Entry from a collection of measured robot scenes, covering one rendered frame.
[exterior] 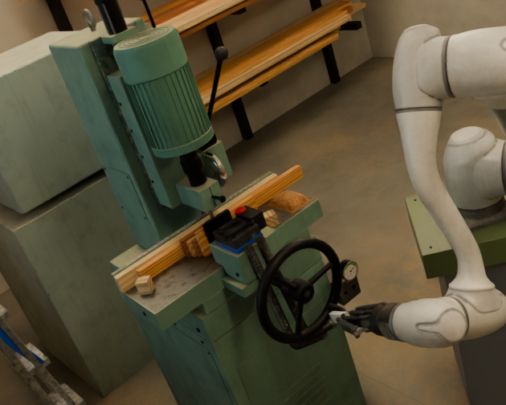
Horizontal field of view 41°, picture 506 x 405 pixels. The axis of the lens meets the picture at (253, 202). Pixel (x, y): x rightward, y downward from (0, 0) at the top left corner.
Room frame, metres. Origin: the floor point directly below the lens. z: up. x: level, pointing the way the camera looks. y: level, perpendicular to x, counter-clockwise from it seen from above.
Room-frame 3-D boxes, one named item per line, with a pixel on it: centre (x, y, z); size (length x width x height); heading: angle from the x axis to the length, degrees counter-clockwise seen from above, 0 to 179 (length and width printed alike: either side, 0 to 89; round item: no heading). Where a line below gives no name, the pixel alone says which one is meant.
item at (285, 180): (1.78, 0.09, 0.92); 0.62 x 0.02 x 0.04; 120
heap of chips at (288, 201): (1.79, -0.10, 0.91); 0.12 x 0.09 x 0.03; 30
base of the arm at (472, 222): (1.74, -0.65, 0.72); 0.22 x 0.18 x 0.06; 0
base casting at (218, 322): (1.86, 0.19, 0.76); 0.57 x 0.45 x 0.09; 30
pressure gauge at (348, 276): (1.71, -0.20, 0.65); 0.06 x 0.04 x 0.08; 120
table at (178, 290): (1.65, 0.10, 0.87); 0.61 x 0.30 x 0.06; 120
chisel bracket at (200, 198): (1.78, 0.14, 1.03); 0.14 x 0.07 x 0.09; 30
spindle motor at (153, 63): (1.76, 0.13, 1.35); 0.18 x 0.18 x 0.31
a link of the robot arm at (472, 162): (1.72, -0.65, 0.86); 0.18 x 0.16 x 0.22; 54
